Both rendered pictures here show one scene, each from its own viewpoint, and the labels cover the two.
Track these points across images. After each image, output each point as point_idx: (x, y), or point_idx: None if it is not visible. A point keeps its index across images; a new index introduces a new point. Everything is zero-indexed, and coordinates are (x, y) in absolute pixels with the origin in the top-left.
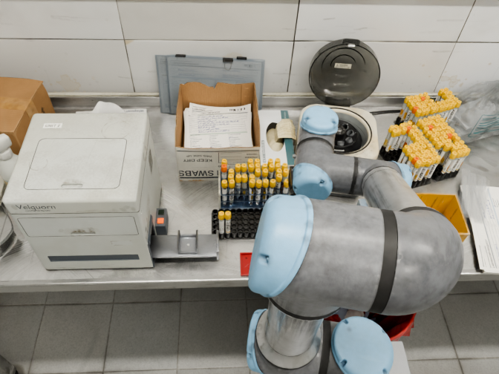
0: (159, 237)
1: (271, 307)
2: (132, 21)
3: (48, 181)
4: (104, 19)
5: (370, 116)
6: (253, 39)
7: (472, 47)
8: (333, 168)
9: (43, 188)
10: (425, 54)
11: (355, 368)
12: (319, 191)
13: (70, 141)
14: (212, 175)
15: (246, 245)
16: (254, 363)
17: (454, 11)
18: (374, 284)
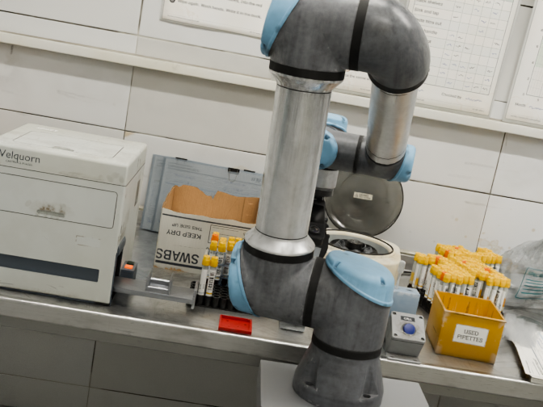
0: (124, 278)
1: (271, 127)
2: (140, 111)
3: (39, 143)
4: (111, 103)
5: (393, 245)
6: (265, 153)
7: (509, 203)
8: (339, 135)
9: (32, 144)
10: (456, 204)
11: (349, 266)
12: (324, 148)
13: (64, 136)
14: (196, 264)
15: (228, 314)
16: (237, 269)
17: (481, 154)
18: (355, 6)
